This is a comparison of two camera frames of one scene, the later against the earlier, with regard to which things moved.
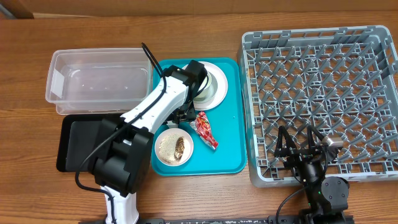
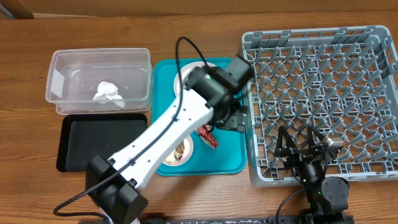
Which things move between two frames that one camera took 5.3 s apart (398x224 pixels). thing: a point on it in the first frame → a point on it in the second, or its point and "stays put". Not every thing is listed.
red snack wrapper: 202,126 stays put
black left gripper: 190,114 → 236,117
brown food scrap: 179,149 stays put
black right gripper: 298,154 stays put
